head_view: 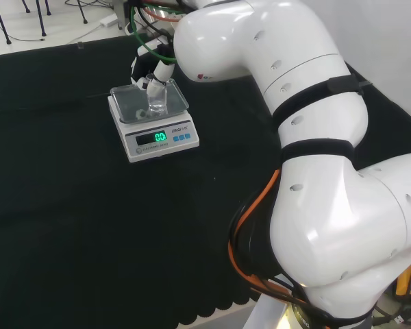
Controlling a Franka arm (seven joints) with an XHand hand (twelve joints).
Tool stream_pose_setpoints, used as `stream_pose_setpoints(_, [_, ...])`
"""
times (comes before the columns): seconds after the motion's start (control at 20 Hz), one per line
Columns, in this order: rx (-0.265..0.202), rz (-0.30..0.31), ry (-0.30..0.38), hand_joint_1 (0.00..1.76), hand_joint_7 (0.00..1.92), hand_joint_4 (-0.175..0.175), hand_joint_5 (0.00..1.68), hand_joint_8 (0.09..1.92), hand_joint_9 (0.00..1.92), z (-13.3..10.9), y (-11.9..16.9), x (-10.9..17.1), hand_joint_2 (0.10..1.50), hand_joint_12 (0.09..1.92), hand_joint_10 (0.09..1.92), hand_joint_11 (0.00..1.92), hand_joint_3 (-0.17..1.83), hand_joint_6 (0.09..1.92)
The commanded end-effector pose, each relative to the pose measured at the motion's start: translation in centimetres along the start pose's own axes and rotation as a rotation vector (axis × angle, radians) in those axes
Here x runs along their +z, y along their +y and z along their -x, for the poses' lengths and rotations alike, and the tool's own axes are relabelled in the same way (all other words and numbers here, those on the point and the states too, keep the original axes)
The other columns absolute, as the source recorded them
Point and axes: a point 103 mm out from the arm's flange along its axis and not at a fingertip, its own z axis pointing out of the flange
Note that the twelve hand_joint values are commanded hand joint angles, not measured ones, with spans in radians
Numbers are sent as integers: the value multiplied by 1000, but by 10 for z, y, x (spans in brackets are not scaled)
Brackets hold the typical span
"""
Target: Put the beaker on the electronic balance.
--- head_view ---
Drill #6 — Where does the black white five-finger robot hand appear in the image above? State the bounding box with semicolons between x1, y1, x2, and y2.
129;38;176;99

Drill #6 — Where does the black bench cloth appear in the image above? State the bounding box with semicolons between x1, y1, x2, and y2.
0;31;411;326

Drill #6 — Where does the grey metal cabinet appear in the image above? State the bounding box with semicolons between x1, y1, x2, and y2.
114;0;138;36

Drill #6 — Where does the green robot cable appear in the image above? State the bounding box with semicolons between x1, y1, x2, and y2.
127;0;177;64

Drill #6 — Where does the orange robot cable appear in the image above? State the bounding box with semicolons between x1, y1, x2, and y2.
227;168;297;303
139;3;190;24

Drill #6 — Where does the black cable bundle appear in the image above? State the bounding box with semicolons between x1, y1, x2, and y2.
228;191;333;329

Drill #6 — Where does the yellow stop button box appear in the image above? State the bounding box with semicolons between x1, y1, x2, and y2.
393;256;411;304

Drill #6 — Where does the black tripod leg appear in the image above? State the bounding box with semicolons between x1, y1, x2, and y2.
76;0;89;25
0;0;13;45
35;0;49;38

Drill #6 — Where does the small clear glass beaker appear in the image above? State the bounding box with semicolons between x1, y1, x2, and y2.
146;82;169;117

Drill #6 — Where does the white electronic balance steel pan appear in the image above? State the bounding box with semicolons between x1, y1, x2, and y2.
107;77;201;164

